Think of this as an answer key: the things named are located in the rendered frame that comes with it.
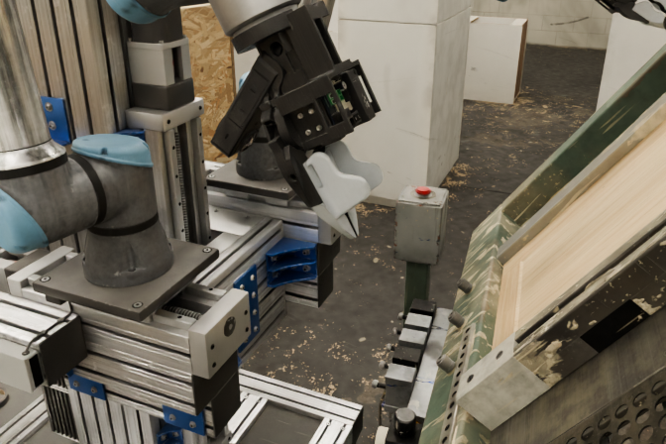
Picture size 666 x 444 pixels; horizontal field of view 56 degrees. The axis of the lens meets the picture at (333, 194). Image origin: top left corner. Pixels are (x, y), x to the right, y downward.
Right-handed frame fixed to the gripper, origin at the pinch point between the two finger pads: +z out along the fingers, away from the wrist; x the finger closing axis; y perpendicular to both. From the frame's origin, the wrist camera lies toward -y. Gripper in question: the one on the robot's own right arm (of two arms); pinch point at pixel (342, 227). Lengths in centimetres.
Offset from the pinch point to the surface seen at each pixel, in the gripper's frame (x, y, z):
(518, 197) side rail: 99, -11, 35
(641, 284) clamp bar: 26.7, 19.3, 26.4
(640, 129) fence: 77, 21, 21
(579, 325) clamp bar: 26.1, 10.4, 30.1
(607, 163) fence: 76, 14, 26
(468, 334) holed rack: 46, -14, 40
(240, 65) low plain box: 336, -228, -40
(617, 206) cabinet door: 59, 15, 28
